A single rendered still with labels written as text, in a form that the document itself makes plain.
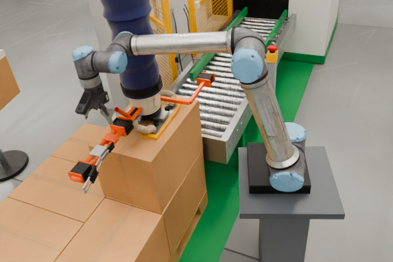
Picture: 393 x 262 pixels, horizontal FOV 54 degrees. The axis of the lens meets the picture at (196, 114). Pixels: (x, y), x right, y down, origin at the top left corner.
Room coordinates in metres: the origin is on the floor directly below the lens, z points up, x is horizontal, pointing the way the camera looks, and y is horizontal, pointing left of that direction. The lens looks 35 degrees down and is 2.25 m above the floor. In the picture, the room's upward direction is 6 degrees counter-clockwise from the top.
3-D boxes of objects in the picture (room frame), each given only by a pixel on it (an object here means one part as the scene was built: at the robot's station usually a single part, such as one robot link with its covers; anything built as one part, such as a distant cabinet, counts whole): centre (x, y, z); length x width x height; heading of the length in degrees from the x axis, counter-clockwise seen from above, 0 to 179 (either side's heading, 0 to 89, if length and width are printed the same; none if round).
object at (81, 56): (1.47, 0.45, 1.52); 0.10 x 0.09 x 0.12; 73
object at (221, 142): (2.12, 0.13, 0.58); 0.70 x 0.03 x 0.06; 64
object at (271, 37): (3.37, -0.79, 0.60); 1.60 x 0.11 x 0.09; 154
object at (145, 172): (1.81, 0.29, 0.74); 0.60 x 0.40 x 0.40; 153
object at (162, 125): (1.79, 0.20, 0.97); 0.34 x 0.10 x 0.05; 155
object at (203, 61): (3.61, -0.31, 0.60); 1.60 x 0.11 x 0.09; 154
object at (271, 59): (2.42, -0.57, 0.50); 0.07 x 0.07 x 1.00; 64
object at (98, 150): (1.41, 0.48, 1.07); 0.07 x 0.07 x 0.04; 65
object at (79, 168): (1.29, 0.55, 1.07); 0.08 x 0.07 x 0.05; 155
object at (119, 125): (1.61, 0.39, 1.07); 0.10 x 0.08 x 0.06; 65
